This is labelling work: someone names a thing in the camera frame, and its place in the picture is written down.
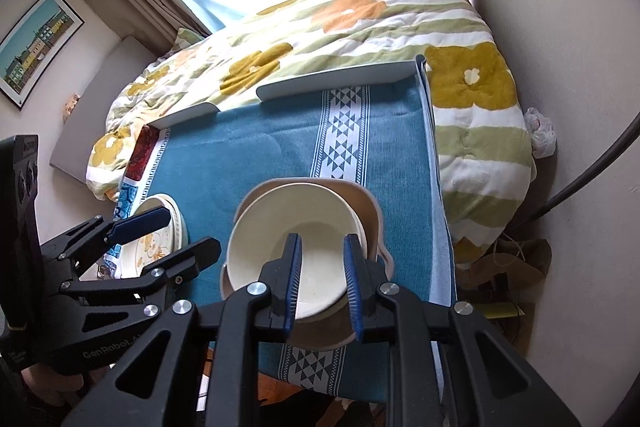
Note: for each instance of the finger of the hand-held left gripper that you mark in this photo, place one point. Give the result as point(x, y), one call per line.
point(145, 222)
point(195, 254)

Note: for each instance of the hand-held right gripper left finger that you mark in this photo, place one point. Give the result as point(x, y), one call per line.
point(295, 277)

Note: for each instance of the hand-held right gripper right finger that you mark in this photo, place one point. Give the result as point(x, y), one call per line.
point(351, 287)

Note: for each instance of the cream plate with floral print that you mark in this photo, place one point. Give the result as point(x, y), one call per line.
point(150, 249)

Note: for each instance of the plain cream bowl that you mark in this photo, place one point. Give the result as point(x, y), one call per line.
point(280, 217)

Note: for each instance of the pink wavy-rim bowl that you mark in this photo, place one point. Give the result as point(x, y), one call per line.
point(370, 217)

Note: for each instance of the person's left hand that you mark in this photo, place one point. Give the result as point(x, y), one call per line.
point(45, 384)

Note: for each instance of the blue patterned cloth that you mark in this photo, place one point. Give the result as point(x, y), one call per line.
point(125, 202)

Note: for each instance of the red patterned cloth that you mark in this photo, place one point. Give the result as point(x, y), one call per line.
point(142, 149)

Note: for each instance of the teal patterned tablecloth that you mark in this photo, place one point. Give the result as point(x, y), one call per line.
point(240, 157)

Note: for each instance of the grey padded headboard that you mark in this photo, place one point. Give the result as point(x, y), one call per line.
point(100, 107)

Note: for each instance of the small beige figurine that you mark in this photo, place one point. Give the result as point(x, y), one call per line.
point(71, 106)

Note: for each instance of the brown paper bag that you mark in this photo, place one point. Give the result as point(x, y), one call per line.
point(515, 267)

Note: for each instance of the green patterned pillow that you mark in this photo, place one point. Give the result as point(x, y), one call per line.
point(187, 41)

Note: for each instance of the framed picture of houses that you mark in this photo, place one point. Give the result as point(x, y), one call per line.
point(35, 47)

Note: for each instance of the white plastic bag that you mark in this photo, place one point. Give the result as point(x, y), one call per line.
point(542, 132)

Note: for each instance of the floral duvet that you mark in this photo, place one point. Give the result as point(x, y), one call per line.
point(400, 32)

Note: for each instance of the white table edge rail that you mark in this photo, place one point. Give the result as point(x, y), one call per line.
point(340, 79)
point(187, 114)

